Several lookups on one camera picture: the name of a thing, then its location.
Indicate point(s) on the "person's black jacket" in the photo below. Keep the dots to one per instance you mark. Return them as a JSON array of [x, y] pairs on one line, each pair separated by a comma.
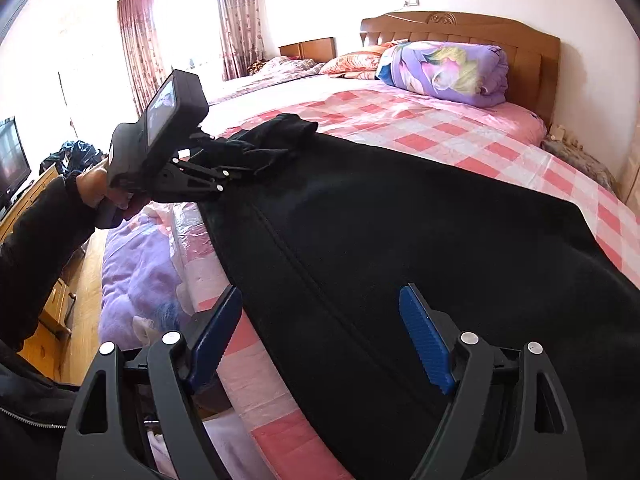
[[30, 420]]

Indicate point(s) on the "pile of dark clothes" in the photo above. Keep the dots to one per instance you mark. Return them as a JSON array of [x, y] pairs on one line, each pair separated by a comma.
[[75, 155]]

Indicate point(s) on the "purple fleece blanket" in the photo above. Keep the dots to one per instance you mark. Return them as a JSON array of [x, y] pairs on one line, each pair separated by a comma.
[[135, 270]]

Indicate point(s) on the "pink floral pillow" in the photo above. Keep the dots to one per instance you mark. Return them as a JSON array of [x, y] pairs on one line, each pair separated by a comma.
[[350, 66]]

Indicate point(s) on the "black flat television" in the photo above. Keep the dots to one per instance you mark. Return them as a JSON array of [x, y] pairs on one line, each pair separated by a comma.
[[12, 160]]

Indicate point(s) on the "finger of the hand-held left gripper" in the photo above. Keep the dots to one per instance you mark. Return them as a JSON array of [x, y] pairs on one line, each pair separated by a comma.
[[195, 191], [210, 170]]

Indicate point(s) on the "folded purple floral quilt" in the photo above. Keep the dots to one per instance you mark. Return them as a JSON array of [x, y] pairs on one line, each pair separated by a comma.
[[425, 70]]

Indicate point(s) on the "grey patterned cloth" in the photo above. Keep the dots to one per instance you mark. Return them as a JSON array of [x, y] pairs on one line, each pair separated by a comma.
[[580, 162]]

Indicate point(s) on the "dark patterned pillow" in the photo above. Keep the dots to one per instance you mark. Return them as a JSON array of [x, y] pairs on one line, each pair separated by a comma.
[[257, 66]]

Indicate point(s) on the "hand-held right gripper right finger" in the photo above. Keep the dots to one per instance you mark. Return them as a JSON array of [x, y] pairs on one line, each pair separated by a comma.
[[425, 340]]

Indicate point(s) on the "wooden television cabinet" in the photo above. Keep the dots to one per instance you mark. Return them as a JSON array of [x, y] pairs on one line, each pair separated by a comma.
[[57, 305]]

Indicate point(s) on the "pink patterned curtain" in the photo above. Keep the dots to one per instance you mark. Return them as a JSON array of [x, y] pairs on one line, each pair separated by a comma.
[[140, 45], [235, 20]]

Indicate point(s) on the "white cloth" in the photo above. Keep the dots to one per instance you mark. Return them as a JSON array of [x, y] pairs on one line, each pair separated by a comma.
[[235, 445]]

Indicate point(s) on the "black pants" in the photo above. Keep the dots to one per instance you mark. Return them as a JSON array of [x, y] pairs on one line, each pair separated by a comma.
[[400, 220]]

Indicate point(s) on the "person's left hand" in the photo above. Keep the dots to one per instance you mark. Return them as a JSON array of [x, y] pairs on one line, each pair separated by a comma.
[[92, 187]]

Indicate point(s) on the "bed with pink checked sheet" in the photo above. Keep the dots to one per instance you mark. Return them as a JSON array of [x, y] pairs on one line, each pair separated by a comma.
[[425, 125]]

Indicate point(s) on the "person's left forearm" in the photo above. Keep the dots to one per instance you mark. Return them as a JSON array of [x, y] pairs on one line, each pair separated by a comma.
[[40, 240]]

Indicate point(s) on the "carved wooden headboard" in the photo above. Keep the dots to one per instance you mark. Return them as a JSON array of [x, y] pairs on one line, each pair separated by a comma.
[[530, 60]]

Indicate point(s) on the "bed with patterned cover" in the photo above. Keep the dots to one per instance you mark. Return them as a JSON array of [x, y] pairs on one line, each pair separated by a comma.
[[270, 77]]

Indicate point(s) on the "plain wooden headboard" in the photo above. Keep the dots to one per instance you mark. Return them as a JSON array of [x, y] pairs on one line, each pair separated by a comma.
[[315, 47]]

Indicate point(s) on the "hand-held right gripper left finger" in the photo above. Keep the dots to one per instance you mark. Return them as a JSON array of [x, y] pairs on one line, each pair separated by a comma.
[[215, 335]]

